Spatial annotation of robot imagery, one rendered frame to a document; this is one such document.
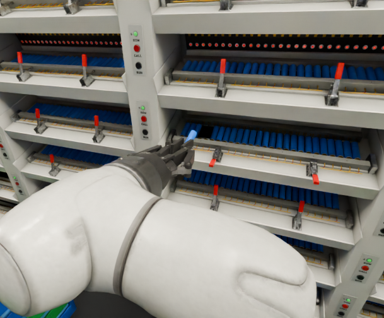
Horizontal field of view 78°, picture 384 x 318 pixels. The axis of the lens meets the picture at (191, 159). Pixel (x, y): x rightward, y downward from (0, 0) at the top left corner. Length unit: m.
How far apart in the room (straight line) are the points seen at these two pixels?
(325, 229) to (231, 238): 0.67
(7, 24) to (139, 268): 0.91
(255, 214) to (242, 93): 0.40
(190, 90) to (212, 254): 0.55
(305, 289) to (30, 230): 0.22
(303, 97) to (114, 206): 0.54
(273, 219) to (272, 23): 0.56
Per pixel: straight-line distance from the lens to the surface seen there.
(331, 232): 0.87
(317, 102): 0.66
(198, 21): 0.65
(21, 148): 1.29
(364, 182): 0.77
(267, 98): 0.65
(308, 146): 0.77
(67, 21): 0.84
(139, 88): 0.73
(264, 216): 0.84
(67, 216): 0.23
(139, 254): 0.22
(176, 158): 0.46
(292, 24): 0.62
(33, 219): 0.23
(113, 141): 0.88
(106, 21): 0.76
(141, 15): 0.70
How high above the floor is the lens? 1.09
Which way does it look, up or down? 28 degrees down
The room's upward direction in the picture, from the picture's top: straight up
